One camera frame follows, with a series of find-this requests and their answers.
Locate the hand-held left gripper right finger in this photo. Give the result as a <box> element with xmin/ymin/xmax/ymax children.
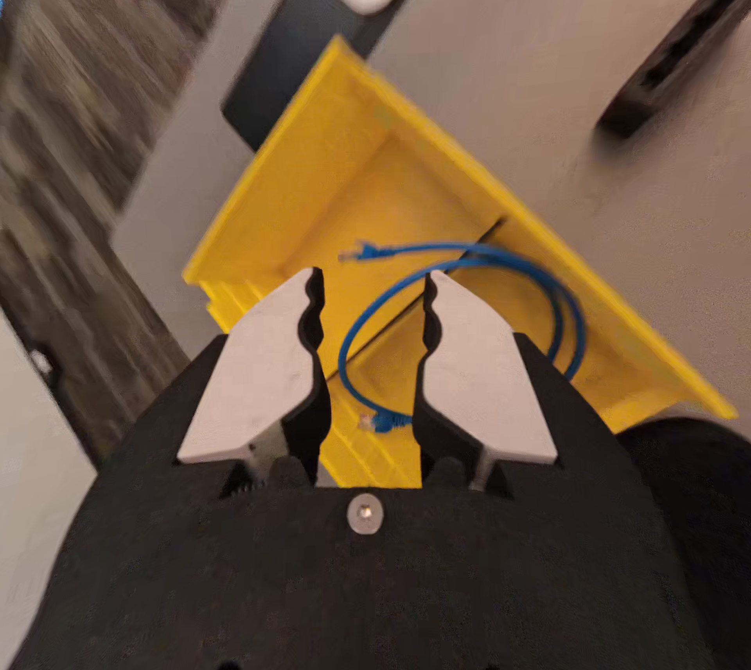
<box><xmin>412</xmin><ymin>270</ymin><xmax>558</xmax><ymax>489</ymax></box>

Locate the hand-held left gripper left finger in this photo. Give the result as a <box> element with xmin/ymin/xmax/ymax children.
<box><xmin>176</xmin><ymin>267</ymin><xmax>332</xmax><ymax>486</ymax></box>

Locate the blue ethernet cable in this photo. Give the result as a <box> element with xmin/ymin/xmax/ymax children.
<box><xmin>337</xmin><ymin>240</ymin><xmax>588</xmax><ymax>435</ymax></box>

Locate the yellow plastic bin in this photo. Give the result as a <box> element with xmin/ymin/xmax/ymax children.
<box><xmin>182</xmin><ymin>33</ymin><xmax>739</xmax><ymax>489</ymax></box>

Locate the black ethernet switch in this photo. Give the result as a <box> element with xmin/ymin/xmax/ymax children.
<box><xmin>595</xmin><ymin>0</ymin><xmax>751</xmax><ymax>139</ymax></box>

